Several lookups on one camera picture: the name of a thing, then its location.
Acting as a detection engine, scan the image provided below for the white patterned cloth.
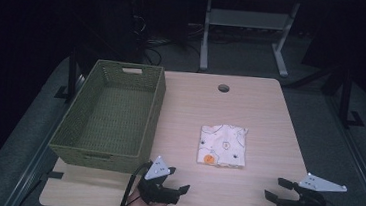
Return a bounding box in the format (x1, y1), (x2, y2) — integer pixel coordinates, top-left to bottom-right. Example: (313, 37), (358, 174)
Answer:
(196, 122), (250, 171)

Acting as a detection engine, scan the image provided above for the tangle of floor cables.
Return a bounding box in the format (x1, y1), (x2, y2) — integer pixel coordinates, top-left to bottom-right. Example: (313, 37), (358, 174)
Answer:
(125, 12), (206, 70)

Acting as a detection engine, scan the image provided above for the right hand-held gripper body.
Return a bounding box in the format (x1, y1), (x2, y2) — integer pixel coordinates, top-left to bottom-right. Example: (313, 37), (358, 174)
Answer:
(276, 170), (349, 206)

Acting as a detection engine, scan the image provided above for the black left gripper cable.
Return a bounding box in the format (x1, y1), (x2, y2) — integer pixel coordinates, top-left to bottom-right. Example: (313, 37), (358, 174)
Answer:
(116, 158), (154, 206)

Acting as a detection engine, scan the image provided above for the black tape strip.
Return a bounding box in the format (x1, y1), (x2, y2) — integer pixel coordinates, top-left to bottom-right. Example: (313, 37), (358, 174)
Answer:
(46, 169), (66, 180)

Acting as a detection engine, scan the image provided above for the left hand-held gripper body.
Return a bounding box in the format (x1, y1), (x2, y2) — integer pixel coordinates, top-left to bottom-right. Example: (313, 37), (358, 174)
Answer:
(135, 153), (184, 206)

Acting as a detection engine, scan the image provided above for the green woven basket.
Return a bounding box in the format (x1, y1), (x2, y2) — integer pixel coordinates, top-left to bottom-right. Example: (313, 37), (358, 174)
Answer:
(46, 55), (169, 177)

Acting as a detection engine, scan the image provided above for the white metal desk frame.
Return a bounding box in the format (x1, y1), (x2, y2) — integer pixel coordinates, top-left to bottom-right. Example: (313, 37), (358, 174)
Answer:
(198, 0), (302, 81)

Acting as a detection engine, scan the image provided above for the grey round table grommet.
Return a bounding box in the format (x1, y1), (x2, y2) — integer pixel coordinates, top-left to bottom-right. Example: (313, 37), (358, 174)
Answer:
(217, 83), (231, 94)

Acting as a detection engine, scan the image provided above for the black metal stand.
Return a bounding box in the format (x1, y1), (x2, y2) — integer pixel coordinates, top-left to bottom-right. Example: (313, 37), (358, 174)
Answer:
(335, 67), (366, 131)
(54, 45), (82, 104)

